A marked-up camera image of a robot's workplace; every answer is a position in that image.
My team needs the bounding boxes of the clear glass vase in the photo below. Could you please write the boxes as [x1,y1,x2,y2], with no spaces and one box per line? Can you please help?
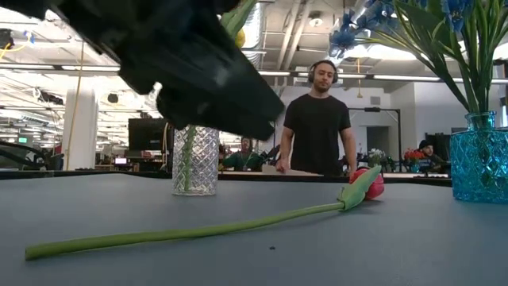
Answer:
[171,125,221,197]

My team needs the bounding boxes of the person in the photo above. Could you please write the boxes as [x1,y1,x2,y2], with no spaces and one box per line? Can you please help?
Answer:
[275,59,358,178]
[418,139,448,168]
[221,137,265,172]

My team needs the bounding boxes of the blue artificial flower bunch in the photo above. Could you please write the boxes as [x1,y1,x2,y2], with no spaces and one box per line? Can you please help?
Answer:
[328,0,508,120]

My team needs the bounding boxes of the black table frame rail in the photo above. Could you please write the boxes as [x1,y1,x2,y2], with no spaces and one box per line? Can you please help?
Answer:
[0,169,453,187]

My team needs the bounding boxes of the black headphones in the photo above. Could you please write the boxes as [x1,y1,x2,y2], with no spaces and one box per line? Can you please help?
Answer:
[308,59,339,84]

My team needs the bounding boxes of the light wooden board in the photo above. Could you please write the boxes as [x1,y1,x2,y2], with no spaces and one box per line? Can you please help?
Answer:
[261,164,322,177]

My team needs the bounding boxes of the red background flowers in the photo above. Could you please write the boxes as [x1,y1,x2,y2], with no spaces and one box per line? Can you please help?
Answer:
[403,149,426,162]

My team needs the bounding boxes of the wide white pillar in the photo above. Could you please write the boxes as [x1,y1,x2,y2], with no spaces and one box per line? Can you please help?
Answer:
[62,89,99,171]

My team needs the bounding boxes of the blue glass vase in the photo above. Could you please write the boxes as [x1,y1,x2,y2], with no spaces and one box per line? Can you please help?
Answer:
[450,110,508,205]

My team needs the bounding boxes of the hanging yellow cable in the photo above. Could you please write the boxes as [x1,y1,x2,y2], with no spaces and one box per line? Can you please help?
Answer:
[65,39,87,170]

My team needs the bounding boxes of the red artificial tulip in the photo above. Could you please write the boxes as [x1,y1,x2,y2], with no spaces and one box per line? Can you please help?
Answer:
[25,164,385,261]

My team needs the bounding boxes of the black monitor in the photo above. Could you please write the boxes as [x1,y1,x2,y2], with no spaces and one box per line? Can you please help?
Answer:
[127,118,175,152]

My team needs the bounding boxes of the white background flowers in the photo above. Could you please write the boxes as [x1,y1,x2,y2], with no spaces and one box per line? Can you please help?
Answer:
[368,148,387,168]

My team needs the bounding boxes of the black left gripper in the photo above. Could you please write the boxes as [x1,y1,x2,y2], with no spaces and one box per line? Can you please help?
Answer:
[55,0,285,140]

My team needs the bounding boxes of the silver ventilation duct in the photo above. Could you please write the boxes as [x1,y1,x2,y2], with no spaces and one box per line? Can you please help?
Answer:
[241,0,265,68]

